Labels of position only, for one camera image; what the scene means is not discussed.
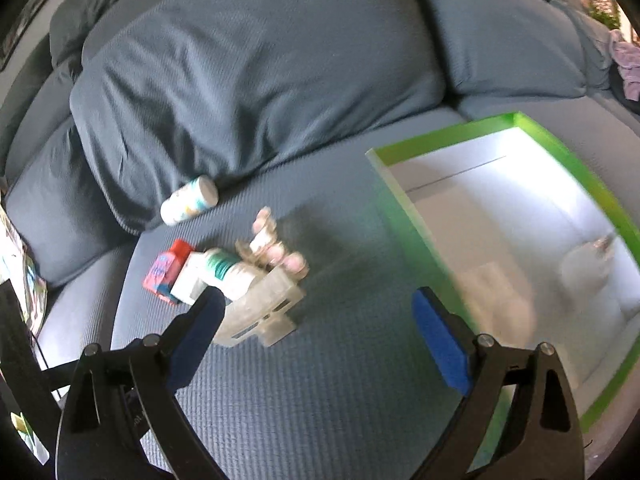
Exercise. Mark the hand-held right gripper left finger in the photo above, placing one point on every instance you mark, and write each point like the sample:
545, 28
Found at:
200, 332

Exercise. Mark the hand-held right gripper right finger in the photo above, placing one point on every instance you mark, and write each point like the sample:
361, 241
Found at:
442, 342

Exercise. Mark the clear plastic organizer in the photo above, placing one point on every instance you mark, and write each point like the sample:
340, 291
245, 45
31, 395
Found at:
260, 305

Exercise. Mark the white bottle green label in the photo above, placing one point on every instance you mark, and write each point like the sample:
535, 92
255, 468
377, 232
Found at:
227, 271

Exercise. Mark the white bottle orange teal label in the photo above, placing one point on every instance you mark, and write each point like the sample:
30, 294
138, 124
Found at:
187, 201

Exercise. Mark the green cardboard box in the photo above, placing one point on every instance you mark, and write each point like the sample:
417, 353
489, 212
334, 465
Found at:
500, 210

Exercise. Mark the small white box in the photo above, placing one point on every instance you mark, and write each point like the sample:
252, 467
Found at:
189, 280

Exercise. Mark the colourful printed bag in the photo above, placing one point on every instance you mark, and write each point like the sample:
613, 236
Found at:
17, 260

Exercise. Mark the small red pink box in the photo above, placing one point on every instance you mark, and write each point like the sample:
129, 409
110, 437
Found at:
162, 270

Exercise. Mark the blue grey sofa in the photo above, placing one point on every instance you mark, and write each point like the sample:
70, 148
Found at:
325, 385

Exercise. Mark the small white plush toy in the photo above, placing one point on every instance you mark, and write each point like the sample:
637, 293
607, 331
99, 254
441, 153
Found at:
585, 265

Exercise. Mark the large ribbed blue back cushion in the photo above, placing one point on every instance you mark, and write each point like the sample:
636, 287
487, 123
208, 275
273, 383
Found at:
250, 85

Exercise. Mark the smooth blue back cushion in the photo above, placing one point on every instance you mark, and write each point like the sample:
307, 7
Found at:
500, 35

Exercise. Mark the small blue grey pillow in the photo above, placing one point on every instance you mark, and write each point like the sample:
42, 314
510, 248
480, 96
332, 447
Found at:
585, 45

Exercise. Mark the dark grey pillow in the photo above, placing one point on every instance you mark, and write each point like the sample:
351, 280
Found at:
100, 5

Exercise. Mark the purple cloth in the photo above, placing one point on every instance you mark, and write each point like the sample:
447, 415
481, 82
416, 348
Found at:
627, 60

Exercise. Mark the green plant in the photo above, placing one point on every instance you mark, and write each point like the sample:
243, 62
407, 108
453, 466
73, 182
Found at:
605, 10

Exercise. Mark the framed wall picture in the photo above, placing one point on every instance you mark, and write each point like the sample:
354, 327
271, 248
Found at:
27, 10

